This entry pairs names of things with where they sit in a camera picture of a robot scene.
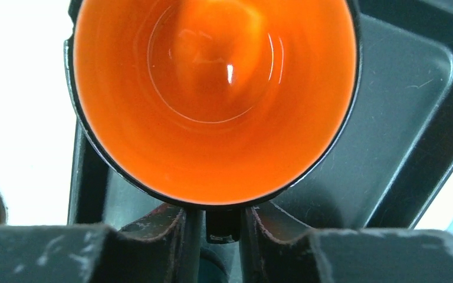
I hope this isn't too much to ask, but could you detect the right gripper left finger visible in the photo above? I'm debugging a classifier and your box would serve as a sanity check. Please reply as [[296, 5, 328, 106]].
[[0, 204, 202, 282]]

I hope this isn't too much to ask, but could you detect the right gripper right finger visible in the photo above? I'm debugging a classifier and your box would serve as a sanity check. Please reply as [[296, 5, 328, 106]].
[[239, 206, 453, 282]]

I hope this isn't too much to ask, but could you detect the black serving tray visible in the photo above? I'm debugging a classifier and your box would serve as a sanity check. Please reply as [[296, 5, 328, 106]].
[[67, 0, 453, 231]]

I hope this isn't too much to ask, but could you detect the orange mug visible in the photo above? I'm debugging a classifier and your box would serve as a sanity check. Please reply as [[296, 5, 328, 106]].
[[65, 1, 362, 216]]

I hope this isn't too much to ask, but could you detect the dark green mug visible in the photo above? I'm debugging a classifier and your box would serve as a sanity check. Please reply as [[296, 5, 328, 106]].
[[198, 248, 229, 283]]

